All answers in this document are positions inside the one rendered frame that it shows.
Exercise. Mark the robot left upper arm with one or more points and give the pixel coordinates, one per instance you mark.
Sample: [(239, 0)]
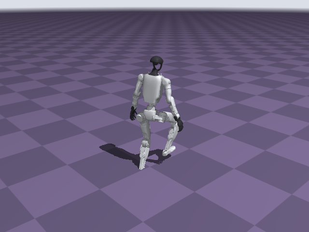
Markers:
[(139, 83)]

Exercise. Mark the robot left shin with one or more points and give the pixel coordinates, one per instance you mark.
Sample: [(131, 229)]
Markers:
[(144, 151)]

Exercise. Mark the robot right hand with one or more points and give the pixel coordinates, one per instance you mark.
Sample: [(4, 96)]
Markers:
[(179, 122)]

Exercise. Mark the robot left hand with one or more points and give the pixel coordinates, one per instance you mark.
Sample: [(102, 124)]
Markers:
[(132, 113)]

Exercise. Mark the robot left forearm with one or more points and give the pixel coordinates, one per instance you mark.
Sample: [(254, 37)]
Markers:
[(135, 101)]

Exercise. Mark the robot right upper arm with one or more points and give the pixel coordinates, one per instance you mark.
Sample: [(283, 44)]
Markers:
[(167, 87)]

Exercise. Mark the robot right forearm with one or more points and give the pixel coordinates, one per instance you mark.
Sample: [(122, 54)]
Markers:
[(173, 108)]

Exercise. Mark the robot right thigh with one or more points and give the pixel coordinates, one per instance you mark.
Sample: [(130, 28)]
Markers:
[(165, 116)]

